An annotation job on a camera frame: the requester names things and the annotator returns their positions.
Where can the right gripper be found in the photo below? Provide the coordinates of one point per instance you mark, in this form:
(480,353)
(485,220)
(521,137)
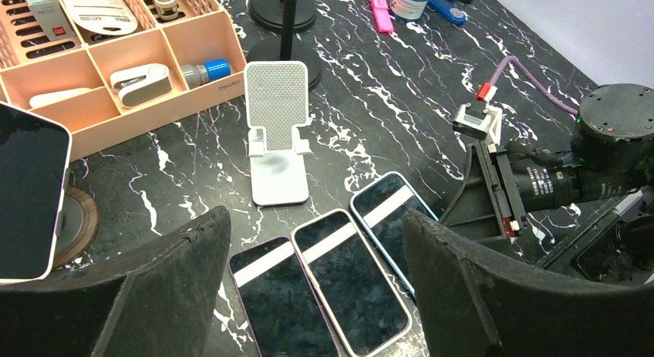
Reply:
(488,203)

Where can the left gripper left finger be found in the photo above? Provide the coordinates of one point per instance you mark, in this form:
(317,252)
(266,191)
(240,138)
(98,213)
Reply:
(155,300)

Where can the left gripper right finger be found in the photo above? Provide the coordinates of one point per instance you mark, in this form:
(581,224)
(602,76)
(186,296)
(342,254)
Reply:
(474,301)

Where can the blue-edged smartphone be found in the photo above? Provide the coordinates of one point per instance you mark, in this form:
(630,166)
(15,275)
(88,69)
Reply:
(380,208)

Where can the pink-cased tall smartphone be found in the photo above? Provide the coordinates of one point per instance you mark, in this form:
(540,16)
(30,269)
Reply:
(361,302)

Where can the magenta-edged black smartphone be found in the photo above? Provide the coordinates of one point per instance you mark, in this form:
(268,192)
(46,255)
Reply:
(280,305)

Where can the black round-base phone stand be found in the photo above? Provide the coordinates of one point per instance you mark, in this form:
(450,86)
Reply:
(286,18)

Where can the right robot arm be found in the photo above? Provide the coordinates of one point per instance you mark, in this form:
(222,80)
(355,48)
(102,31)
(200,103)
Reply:
(610,156)

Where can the white folding phone stand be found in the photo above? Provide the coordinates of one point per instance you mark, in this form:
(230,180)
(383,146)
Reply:
(276,97)

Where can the blue stapler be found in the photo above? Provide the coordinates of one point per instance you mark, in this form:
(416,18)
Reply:
(451,10)

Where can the small white blue bottle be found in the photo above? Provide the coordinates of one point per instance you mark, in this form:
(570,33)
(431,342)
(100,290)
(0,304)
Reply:
(409,10)

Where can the white stapler in organizer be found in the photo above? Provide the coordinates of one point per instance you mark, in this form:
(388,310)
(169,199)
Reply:
(140,84)

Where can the orange plastic file organizer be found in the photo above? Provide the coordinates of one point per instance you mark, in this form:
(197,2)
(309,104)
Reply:
(32,65)

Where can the grey bottle blue cap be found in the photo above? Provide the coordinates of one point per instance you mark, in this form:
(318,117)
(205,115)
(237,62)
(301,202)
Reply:
(197,75)

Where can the pink highlighter marker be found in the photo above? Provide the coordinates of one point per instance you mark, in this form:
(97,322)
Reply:
(380,10)

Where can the white oval label tag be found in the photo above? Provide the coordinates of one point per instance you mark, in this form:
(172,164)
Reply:
(105,17)

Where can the beige long stapler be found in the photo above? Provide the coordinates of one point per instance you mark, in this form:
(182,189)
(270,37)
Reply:
(167,9)

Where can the green white small box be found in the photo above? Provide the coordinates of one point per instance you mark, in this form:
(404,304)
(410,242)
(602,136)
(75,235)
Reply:
(51,18)

